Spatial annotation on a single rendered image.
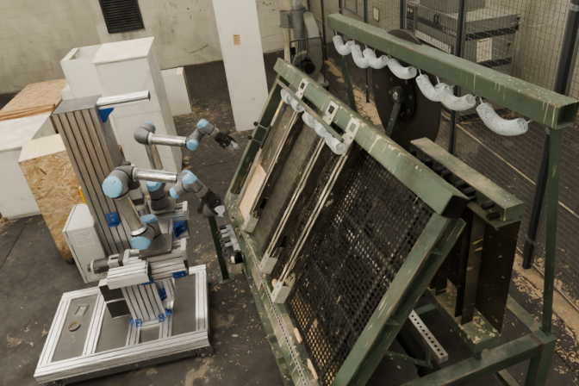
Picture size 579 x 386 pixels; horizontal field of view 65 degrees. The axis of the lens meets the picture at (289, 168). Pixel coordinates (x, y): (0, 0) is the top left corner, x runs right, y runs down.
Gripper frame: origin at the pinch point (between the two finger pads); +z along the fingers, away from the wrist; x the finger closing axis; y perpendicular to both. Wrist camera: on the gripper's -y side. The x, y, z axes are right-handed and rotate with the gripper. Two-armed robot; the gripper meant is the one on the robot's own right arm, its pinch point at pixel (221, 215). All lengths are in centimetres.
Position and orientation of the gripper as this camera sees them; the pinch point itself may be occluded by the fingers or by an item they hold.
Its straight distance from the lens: 288.1
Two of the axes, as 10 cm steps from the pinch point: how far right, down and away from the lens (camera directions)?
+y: 8.2, -5.6, -1.4
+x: -1.8, -4.7, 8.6
